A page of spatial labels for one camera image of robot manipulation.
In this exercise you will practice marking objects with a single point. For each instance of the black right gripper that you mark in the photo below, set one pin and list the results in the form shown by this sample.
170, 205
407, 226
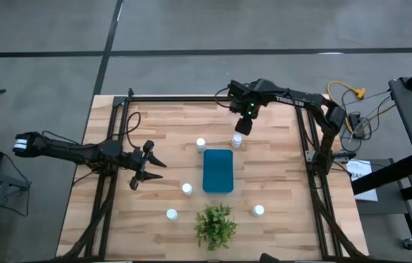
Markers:
242, 98

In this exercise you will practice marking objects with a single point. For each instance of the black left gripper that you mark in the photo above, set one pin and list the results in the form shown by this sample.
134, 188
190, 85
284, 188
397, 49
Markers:
136, 160

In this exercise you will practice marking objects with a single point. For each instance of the white pill bottle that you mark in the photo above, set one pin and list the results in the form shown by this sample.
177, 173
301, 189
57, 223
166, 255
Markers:
171, 214
258, 210
201, 144
187, 188
236, 141

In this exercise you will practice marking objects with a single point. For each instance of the blue plastic basket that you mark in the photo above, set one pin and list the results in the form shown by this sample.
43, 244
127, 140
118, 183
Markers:
218, 171

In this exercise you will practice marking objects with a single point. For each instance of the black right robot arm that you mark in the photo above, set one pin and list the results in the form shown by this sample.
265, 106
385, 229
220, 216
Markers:
293, 100

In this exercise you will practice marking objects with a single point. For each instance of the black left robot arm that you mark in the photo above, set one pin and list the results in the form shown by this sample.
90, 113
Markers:
67, 151

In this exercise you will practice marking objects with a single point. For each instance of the green artificial plant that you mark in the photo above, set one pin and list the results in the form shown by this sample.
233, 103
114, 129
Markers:
215, 226

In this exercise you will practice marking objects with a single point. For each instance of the black power adapter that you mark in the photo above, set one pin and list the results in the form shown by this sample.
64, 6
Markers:
355, 122

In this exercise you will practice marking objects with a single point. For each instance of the white paper sheet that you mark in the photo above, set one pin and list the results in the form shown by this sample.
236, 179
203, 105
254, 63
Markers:
365, 175

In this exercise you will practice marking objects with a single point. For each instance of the caster wheel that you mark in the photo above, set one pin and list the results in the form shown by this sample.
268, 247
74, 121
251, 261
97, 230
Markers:
408, 244

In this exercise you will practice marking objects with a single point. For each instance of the black aluminium table frame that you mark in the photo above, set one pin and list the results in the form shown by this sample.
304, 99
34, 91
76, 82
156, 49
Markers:
173, 98

